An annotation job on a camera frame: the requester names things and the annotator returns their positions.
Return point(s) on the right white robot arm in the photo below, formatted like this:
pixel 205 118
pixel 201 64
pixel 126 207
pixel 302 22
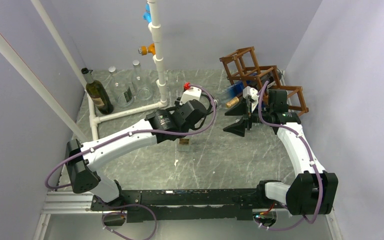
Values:
pixel 314 189

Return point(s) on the green wine bottle silver foil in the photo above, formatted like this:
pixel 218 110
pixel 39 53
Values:
pixel 97 92

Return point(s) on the clear bottle white cap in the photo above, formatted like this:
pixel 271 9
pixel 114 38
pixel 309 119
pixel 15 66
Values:
pixel 121 91

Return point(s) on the clear bottle green label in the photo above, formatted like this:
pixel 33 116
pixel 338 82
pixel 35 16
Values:
pixel 141 83

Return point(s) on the brown bottle gold foil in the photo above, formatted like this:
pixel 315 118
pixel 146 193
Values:
pixel 233 102

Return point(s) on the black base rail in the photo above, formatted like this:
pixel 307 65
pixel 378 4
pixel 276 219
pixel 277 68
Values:
pixel 242 204

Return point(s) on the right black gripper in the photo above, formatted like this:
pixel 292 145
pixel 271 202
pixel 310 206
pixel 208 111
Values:
pixel 238 128

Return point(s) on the rear blue square bottle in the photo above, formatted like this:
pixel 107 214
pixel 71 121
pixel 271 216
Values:
pixel 228 93

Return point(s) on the blue pipe-mounted fitting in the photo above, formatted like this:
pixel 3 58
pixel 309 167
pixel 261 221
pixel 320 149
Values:
pixel 147 14

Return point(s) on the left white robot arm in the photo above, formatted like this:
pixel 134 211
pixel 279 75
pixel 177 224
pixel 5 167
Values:
pixel 86 159

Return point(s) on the white PVC pipe frame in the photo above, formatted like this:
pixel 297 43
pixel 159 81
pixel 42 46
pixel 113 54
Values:
pixel 17 62

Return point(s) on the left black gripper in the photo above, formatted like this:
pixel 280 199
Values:
pixel 177 104

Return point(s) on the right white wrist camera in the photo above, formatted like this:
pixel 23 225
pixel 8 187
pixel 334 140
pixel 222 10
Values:
pixel 251 96

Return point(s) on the brown wooden wine rack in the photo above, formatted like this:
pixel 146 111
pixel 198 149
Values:
pixel 243 69

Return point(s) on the orange pipe-mounted fitting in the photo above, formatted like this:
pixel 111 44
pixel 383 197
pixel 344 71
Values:
pixel 145 50

